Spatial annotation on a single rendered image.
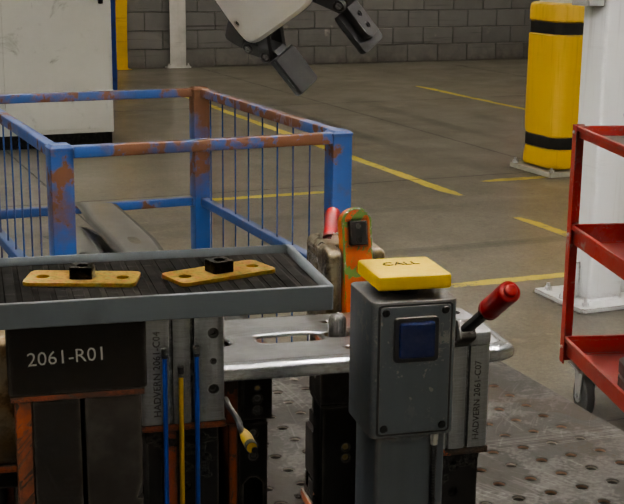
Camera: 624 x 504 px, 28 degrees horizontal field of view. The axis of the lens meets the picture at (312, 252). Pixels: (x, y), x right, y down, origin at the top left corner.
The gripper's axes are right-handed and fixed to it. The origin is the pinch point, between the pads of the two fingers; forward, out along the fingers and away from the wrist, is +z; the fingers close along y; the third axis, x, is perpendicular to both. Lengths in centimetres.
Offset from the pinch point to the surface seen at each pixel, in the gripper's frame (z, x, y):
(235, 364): 18.5, -12.4, -24.0
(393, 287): 15.0, -18.3, 7.5
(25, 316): -1.8, -39.2, -1.0
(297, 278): 9.7, -22.3, 3.9
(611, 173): 142, 322, -216
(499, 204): 181, 452, -386
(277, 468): 45, 11, -65
